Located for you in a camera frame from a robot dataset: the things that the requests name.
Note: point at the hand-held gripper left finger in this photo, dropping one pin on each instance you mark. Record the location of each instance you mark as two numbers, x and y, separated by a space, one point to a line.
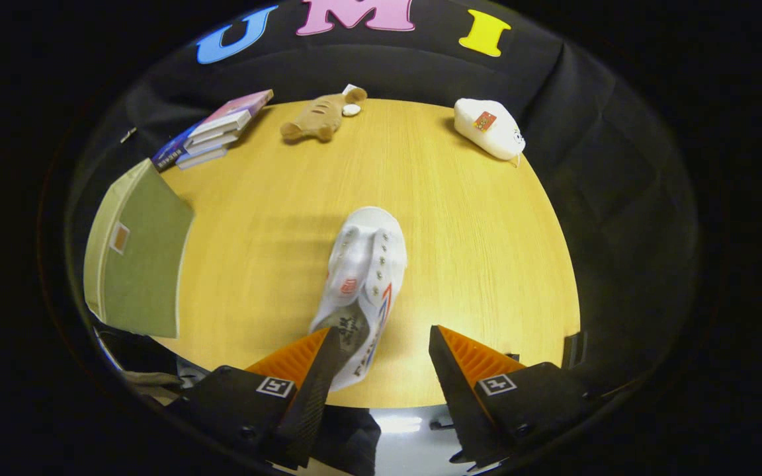
311 403

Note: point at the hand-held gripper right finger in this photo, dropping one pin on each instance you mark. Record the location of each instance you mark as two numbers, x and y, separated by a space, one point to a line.
464 396

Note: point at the white canvas shoe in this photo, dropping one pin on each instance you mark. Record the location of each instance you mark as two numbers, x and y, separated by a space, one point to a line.
368 264

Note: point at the green fabric storage box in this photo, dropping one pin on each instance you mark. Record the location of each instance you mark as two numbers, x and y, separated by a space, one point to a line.
143 264

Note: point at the black backdrop cloth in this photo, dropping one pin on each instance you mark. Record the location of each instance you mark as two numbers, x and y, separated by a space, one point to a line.
619 198

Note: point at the white plush pouch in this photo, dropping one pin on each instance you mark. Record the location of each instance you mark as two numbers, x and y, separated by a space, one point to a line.
493 135

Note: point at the pale blue book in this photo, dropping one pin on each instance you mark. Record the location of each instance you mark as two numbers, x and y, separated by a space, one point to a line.
202 158

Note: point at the white paperback book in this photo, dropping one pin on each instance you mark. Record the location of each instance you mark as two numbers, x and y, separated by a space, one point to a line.
212 142

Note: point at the brown plush toy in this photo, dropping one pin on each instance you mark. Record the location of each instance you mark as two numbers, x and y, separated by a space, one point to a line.
318 119

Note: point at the pink book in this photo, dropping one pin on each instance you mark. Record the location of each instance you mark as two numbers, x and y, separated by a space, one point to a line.
239 106

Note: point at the white clip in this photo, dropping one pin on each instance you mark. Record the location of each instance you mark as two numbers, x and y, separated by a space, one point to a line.
127 135

